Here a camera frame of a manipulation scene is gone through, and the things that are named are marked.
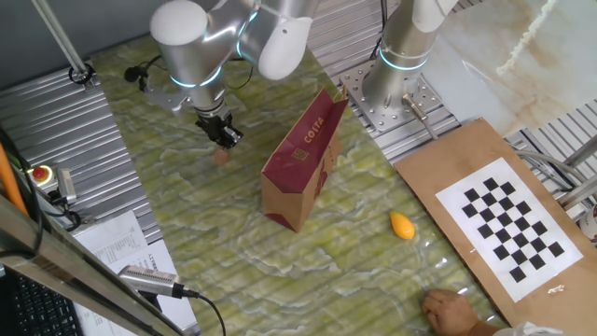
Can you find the green marble pattern mat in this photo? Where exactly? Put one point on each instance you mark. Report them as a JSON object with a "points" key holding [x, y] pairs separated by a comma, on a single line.
{"points": [[233, 233]]}

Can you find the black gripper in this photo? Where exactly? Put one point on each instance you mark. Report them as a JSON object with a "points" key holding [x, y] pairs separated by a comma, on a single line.
{"points": [[214, 125]]}

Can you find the white red round object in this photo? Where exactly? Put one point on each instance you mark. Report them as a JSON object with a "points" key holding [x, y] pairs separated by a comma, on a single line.
{"points": [[590, 224]]}

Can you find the black keyboard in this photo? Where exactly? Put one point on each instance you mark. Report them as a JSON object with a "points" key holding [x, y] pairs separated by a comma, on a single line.
{"points": [[42, 308]]}

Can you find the aluminium profile bar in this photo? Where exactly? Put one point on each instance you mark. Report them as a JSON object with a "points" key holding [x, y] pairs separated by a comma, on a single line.
{"points": [[580, 191], [583, 151]]}

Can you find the aluminium frame pole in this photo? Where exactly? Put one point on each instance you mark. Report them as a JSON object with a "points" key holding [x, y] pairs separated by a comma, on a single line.
{"points": [[58, 35]]}

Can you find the person's bare hand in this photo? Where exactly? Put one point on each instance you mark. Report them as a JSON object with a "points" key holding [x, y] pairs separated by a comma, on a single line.
{"points": [[450, 312]]}

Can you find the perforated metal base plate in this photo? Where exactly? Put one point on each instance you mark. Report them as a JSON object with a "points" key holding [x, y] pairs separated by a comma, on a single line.
{"points": [[373, 116]]}

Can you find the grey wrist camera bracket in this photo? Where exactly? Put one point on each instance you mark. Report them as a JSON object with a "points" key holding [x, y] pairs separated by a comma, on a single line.
{"points": [[165, 99]]}

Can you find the red emergency stop button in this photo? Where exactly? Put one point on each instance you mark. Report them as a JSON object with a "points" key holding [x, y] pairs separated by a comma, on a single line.
{"points": [[41, 173]]}

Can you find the beige marble pattern sheet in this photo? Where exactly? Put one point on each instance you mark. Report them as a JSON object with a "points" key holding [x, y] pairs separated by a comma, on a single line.
{"points": [[513, 56]]}

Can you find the silver depth camera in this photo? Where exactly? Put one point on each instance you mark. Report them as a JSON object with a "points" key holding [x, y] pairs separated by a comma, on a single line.
{"points": [[149, 280]]}

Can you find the white tape scrap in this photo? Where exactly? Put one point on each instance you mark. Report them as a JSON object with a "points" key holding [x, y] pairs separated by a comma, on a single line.
{"points": [[556, 289]]}

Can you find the checkerboard calibration sheet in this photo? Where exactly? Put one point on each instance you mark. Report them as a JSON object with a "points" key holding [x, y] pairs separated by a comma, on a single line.
{"points": [[513, 233]]}

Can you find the brown cardboard board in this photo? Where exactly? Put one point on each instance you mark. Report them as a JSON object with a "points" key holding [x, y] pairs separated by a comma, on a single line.
{"points": [[429, 186]]}

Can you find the printed white paper sheet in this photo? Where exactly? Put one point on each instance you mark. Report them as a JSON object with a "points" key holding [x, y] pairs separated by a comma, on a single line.
{"points": [[112, 238], [158, 252]]}

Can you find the yellow toy mango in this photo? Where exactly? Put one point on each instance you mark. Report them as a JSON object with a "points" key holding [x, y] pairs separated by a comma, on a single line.
{"points": [[402, 226]]}

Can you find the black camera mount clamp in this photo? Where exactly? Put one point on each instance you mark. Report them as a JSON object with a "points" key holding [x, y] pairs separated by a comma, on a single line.
{"points": [[151, 299]]}

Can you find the small pink wooden cube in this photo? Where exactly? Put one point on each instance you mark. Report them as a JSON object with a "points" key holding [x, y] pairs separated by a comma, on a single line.
{"points": [[221, 158]]}

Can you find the metal connector rod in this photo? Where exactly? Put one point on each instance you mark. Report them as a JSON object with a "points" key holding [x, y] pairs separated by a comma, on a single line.
{"points": [[420, 116]]}

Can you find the maroon brown paper bag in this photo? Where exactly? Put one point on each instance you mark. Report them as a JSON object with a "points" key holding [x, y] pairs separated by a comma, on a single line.
{"points": [[298, 177]]}

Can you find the metal frame bar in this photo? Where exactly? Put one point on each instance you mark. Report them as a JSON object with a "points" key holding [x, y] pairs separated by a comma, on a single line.
{"points": [[70, 266]]}

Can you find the grey metal connector box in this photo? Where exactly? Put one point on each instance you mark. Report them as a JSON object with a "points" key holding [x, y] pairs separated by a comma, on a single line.
{"points": [[65, 184]]}

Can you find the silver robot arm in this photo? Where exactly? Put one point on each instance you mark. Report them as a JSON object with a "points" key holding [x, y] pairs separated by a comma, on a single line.
{"points": [[196, 51]]}

